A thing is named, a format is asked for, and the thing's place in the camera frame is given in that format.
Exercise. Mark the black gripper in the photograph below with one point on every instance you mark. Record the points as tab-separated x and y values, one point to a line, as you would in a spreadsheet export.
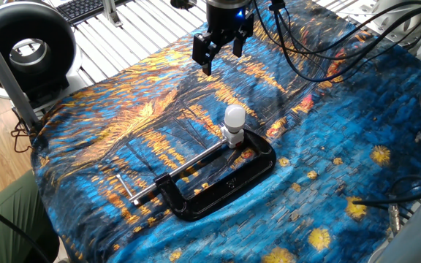
228	18

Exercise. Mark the white light bulb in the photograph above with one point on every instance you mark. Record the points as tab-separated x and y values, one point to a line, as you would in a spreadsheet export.
235	115

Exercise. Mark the metal lamp stand with socket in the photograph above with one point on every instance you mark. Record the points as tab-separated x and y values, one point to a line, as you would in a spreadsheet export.
225	190

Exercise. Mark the black knob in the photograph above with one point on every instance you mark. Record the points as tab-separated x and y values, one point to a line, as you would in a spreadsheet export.
183	3

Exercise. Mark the starry night painting tablecloth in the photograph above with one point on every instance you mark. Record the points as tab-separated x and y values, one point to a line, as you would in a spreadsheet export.
305	146

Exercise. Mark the perforated metal plate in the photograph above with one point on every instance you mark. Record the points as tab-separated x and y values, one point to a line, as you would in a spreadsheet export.
360	20

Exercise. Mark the black keyboard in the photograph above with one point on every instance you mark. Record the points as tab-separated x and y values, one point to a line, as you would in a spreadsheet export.
79	9

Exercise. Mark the white rounded device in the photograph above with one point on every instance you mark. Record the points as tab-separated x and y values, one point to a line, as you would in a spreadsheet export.
400	16

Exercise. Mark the aluminium upright bracket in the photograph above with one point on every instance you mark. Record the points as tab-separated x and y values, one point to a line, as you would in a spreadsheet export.
110	11

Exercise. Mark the aluminium frame post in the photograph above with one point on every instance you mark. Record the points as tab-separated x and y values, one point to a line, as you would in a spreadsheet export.
408	248
6	76

